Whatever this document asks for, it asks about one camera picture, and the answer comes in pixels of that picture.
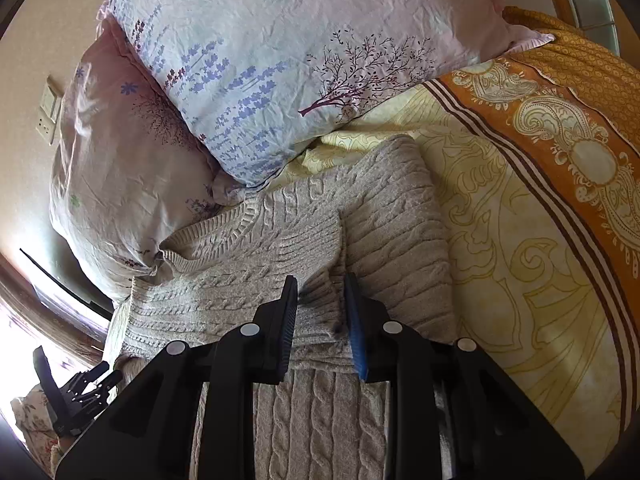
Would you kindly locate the white lavender print pillow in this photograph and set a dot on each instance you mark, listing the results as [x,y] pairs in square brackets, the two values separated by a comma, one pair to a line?
[280,45]

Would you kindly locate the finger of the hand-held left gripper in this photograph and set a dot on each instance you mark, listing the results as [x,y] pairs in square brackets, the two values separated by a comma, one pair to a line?
[90,376]
[102,385]

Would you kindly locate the white wall socket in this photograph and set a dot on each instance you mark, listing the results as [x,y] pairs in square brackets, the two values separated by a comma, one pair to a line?
[47,125]

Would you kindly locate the pink floral pillow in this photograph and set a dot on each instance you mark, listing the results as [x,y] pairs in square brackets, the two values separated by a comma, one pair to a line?
[125,170]

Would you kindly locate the dark window frame bar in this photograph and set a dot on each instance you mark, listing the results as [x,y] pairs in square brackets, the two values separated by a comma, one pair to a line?
[65,282]

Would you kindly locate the yellow orange patterned bed sheet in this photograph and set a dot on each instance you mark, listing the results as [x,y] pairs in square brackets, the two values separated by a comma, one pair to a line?
[505,240]

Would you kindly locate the brown wooden ledge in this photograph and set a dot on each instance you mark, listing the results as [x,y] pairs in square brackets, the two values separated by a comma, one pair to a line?
[45,320]

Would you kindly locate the white wall switch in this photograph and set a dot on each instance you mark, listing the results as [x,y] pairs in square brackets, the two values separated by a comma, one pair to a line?
[52,97]

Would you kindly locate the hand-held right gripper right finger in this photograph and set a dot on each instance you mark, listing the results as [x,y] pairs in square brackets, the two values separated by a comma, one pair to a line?
[356,330]

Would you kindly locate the floral cloth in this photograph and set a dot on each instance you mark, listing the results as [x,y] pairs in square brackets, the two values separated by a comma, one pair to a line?
[32,420]

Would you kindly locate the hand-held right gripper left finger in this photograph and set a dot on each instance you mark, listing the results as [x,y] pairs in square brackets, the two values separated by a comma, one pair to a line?
[286,320]

